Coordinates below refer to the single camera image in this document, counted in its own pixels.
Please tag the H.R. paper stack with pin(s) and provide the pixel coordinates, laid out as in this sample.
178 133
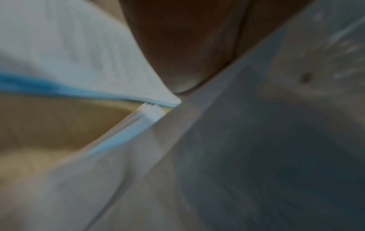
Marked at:
71 56

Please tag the unsorted pile of papers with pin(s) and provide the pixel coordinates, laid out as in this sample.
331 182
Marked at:
128 133

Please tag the person's left hand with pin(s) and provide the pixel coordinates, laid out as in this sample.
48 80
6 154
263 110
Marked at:
194 40

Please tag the sheaf of papers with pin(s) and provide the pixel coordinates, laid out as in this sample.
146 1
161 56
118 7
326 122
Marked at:
256 146

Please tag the round wooden table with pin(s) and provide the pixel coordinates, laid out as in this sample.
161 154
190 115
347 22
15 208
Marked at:
57 124

